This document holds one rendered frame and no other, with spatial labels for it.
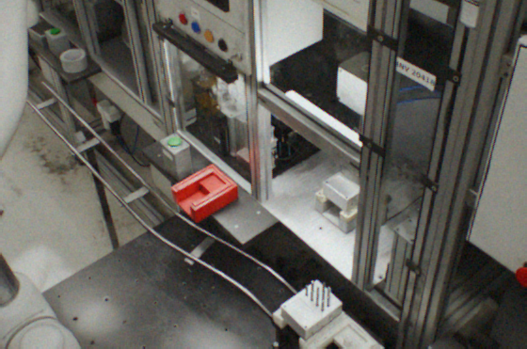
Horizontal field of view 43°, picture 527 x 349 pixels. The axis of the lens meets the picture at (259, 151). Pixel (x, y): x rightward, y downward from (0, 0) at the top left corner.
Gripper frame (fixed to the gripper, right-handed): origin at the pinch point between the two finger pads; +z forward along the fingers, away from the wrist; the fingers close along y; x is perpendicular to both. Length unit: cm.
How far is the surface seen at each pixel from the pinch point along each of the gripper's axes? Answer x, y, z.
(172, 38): 10.3, 17.2, 22.0
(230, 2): 11.0, -7.3, 4.2
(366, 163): 57, -24, -9
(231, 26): 16.0, -3.9, 7.5
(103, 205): 50, 92, 68
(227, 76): 26.6, 3.2, 9.4
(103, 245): 70, 128, 109
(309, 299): 87, 6, 2
